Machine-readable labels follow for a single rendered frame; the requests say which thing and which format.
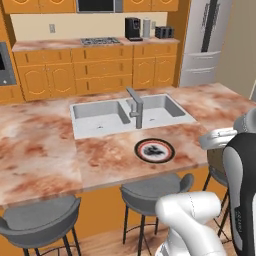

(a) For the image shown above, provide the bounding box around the grey sink tap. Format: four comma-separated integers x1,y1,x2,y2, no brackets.
125,86,145,130

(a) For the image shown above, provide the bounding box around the white paper towel roll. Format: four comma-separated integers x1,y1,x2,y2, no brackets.
142,18,152,39

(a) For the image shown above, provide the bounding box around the orange wall cupboard run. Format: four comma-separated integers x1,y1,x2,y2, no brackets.
122,0,180,13
1,0,77,15

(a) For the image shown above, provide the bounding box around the grey built-in oven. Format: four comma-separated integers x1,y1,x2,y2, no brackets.
0,41,18,87

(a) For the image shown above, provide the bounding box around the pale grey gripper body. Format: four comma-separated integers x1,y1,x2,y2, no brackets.
198,128,239,151

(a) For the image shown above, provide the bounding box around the black red patterned plate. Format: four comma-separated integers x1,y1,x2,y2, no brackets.
133,137,176,164

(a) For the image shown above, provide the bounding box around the grey double sink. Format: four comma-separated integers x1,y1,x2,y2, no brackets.
69,93,198,141

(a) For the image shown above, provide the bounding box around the grey bar stool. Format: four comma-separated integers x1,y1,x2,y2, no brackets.
202,146,232,238
0,195,83,256
119,172,195,256

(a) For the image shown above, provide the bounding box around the grey hob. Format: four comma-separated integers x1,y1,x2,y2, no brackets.
79,36,123,47

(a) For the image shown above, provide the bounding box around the black coffee machine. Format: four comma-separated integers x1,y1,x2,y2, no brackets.
124,16,144,42

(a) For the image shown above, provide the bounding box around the silver fridge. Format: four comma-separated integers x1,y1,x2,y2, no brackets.
178,0,234,89

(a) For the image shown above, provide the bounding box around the orange base cupboard run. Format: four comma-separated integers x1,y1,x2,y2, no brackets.
12,43,180,102

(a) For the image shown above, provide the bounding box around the black microwave oven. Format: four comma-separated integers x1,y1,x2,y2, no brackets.
75,0,124,14

